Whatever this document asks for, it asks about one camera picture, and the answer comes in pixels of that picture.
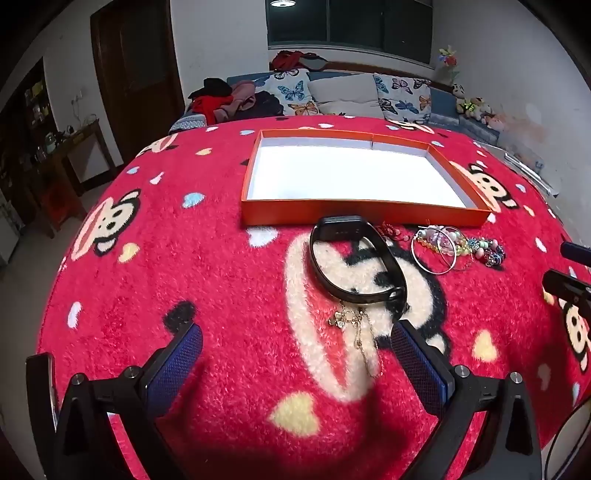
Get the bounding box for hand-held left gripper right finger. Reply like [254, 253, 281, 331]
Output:
[390, 318, 543, 480]

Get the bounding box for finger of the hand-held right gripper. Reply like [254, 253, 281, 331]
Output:
[542, 270, 591, 319]
[560, 241, 591, 267]

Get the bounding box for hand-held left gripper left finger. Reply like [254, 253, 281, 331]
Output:
[25, 320, 204, 480]

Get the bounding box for glass bead bracelet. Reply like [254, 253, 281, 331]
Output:
[464, 236, 506, 267]

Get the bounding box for gold necklace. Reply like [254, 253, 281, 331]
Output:
[328, 302, 386, 379]

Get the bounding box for silver bangle rings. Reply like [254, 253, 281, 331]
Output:
[411, 228, 462, 276]

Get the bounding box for pastel bead bracelet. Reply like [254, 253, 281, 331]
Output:
[413, 226, 467, 256]

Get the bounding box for red beaded charm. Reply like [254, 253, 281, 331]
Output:
[376, 222, 411, 241]

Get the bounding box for black smart band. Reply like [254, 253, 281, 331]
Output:
[309, 215, 408, 324]

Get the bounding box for orange cardboard box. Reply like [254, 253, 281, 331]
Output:
[241, 129, 492, 228]

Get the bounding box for red printed blanket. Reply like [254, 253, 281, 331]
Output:
[37, 115, 591, 480]

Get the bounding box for brown plush toy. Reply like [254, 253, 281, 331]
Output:
[457, 97, 492, 121]

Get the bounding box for red stool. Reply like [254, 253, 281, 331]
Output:
[39, 187, 86, 232]

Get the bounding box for blue sofa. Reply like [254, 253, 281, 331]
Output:
[168, 69, 502, 139]

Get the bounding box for butterfly print pillow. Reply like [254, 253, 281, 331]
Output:
[270, 68, 321, 117]
[374, 74, 432, 124]

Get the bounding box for colourful toy pinwheel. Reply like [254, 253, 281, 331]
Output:
[436, 45, 462, 84]

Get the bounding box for grey striped cloth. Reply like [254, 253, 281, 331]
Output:
[168, 113, 208, 134]

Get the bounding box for wooden desk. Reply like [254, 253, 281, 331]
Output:
[44, 119, 116, 232]

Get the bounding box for red cloth with black trim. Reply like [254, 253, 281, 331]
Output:
[190, 96, 234, 124]

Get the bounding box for pink garment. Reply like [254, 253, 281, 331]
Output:
[215, 82, 259, 121]

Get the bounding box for plain grey pillow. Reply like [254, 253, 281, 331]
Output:
[308, 74, 386, 116]

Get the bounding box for dark navy garment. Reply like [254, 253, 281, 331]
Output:
[240, 90, 284, 118]

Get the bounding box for black garment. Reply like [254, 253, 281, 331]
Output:
[202, 78, 232, 97]

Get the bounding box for dark shelf cabinet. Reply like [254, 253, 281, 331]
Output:
[0, 58, 61, 222]

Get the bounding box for dark wooden door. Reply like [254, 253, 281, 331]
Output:
[90, 0, 185, 160]

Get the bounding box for dark window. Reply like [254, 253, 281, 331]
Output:
[267, 0, 435, 65]

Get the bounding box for red garment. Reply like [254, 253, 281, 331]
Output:
[270, 50, 328, 72]

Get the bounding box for metal frame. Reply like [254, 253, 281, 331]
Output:
[503, 148, 555, 195]

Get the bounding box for black cable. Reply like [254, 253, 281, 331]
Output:
[545, 411, 591, 480]

